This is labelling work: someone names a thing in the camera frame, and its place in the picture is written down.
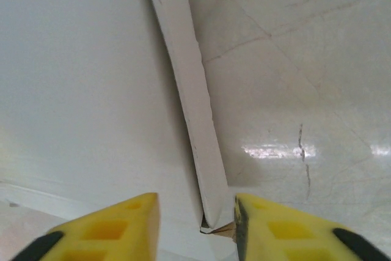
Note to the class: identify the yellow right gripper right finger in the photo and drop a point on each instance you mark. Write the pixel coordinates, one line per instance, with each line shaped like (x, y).
(290, 236)

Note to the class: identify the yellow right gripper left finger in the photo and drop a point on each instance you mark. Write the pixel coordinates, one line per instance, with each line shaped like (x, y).
(122, 233)

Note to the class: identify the white paper box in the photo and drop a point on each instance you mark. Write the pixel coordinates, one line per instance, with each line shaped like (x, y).
(91, 74)

